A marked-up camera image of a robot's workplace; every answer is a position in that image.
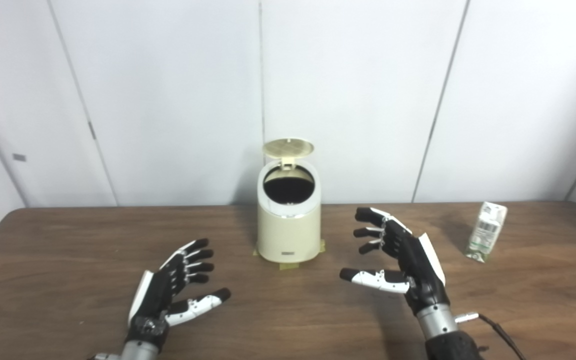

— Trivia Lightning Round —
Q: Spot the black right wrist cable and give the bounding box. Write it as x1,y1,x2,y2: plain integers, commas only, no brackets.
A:
455,312,528,360

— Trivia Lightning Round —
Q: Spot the small white green milk carton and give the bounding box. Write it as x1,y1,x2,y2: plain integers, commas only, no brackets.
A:
464,201,509,262

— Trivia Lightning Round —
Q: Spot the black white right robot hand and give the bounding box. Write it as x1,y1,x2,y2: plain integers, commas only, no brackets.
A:
339,207,451,317

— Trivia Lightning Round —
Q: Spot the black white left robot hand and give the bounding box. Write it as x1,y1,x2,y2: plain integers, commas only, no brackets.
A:
127,238,232,347

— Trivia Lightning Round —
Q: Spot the cream-colored round bin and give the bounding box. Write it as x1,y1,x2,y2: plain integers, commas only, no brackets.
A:
256,157,322,264

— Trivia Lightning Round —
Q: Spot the cream round bin lid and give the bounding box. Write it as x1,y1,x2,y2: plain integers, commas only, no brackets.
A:
262,138,315,171

